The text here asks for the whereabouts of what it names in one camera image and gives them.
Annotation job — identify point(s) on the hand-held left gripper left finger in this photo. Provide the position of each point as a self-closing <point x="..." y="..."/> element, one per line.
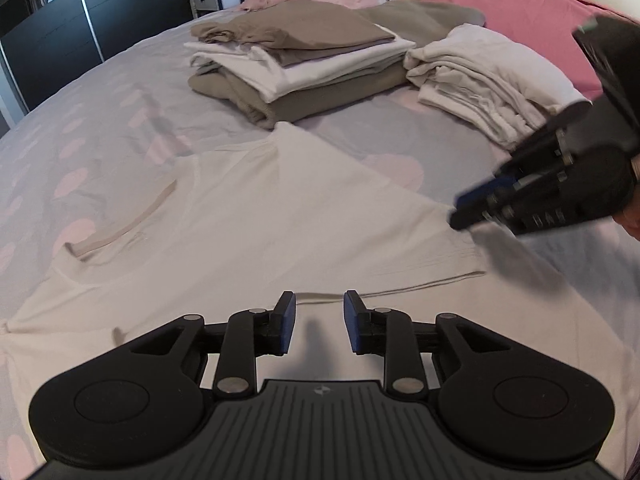
<point x="289" y="325"/>

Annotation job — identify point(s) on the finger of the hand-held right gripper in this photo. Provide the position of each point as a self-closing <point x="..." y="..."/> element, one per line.
<point x="530" y="210"/>
<point x="480" y="195"/>

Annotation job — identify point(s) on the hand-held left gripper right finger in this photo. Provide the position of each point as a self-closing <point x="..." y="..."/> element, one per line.
<point x="350" y="322"/>

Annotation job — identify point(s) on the white t-shirt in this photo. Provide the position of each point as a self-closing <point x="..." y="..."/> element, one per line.
<point x="275" y="220"/>

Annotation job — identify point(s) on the pile of folded white clothes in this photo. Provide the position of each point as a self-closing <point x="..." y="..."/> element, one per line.
<point x="480" y="75"/>

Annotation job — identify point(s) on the stack of brown white clothes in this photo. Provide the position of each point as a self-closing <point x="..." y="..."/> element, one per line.
<point x="320" y="67"/>

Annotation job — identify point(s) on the person's right hand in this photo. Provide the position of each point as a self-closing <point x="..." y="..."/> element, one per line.
<point x="634" y="220"/>

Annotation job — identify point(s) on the pink pillow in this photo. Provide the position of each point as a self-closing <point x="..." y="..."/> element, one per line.
<point x="515" y="0"/>

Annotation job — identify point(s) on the grey-green cloth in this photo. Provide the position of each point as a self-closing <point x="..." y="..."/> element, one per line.
<point x="425" y="14"/>

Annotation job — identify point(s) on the folded taupe shirt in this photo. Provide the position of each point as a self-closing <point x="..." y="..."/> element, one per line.
<point x="310" y="27"/>

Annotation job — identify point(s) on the grey pink-dotted bed sheet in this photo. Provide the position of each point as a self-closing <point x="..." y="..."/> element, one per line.
<point x="115" y="90"/>

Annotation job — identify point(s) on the black wardrobe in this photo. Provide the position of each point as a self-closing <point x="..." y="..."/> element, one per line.
<point x="75" y="25"/>

